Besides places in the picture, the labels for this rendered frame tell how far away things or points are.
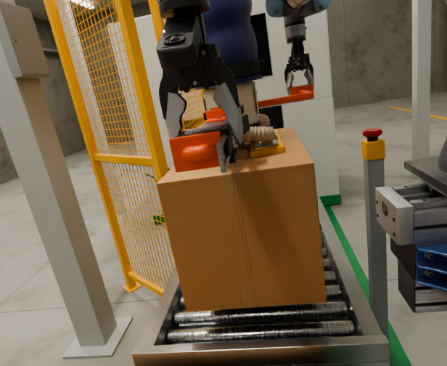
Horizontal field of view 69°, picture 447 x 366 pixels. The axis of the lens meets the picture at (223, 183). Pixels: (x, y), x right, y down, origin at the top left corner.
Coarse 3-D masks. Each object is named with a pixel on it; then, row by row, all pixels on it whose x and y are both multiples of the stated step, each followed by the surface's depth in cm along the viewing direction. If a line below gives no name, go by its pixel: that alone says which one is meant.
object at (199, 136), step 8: (200, 128) 52; (208, 128) 50; (216, 128) 49; (176, 136) 48; (184, 136) 46; (192, 136) 46; (200, 136) 45; (208, 136) 45; (216, 136) 45; (176, 144) 46; (184, 144) 46; (192, 144) 46; (200, 144) 46; (176, 152) 47; (176, 160) 47; (184, 160) 47; (208, 160) 46; (216, 160) 46; (176, 168) 47; (184, 168) 47; (192, 168) 47; (200, 168) 47
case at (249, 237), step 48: (288, 144) 103; (192, 192) 84; (240, 192) 82; (288, 192) 81; (192, 240) 88; (240, 240) 87; (288, 240) 85; (192, 288) 93; (240, 288) 91; (288, 288) 89
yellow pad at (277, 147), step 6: (276, 132) 116; (276, 138) 105; (252, 144) 103; (258, 144) 99; (276, 144) 95; (282, 144) 96; (252, 150) 94; (258, 150) 93; (264, 150) 93; (270, 150) 93; (276, 150) 93; (282, 150) 92; (252, 156) 94
